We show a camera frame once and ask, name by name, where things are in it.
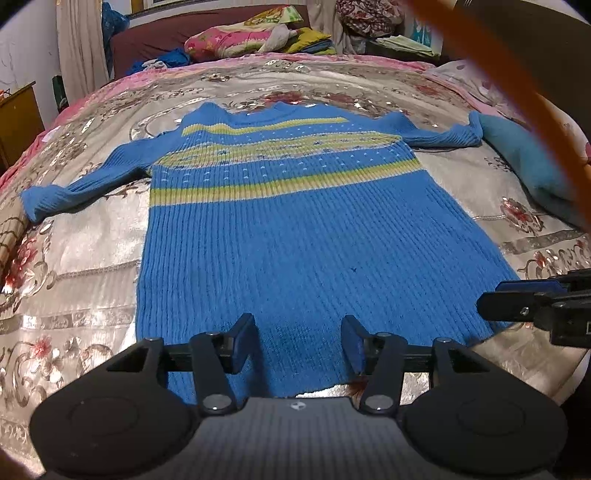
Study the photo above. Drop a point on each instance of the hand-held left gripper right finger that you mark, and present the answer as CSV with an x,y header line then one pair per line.
x,y
352,341

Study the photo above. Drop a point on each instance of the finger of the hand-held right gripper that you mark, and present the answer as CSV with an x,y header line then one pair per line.
x,y
503,305
531,286

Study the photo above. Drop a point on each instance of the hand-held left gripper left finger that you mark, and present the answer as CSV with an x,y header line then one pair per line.
x,y
244,339

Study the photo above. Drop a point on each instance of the blue striped knit sweater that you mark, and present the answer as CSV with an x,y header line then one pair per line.
x,y
295,240

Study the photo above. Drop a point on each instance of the yellow folded clothes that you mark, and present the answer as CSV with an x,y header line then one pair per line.
x,y
311,41

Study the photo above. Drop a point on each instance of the teal cloth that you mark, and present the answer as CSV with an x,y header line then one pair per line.
x,y
521,161

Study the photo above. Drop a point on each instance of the silver floral bedspread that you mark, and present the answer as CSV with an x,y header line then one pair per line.
x,y
83,277

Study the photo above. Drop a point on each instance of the light green folded cloth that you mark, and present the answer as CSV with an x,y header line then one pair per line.
x,y
406,45

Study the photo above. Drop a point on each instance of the blue crumpled cloth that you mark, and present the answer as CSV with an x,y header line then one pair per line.
x,y
173,57

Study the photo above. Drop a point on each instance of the white plastic bag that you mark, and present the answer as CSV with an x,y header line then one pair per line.
x,y
277,39

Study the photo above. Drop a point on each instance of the green object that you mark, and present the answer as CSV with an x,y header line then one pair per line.
x,y
57,92

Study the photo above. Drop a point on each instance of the wooden cabinet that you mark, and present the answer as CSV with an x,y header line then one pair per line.
x,y
18,124

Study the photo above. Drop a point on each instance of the dark red headboard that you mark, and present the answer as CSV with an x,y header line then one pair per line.
x,y
152,41

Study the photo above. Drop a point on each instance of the dark floral bundle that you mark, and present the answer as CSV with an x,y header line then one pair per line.
x,y
369,16

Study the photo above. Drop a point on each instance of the yellow green floral pillow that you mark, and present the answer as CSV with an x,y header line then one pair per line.
x,y
272,18

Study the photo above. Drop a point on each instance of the beige curtain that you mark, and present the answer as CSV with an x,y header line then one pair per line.
x,y
81,46

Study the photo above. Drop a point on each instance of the blue hanging cloth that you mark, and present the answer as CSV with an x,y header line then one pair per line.
x,y
111,27

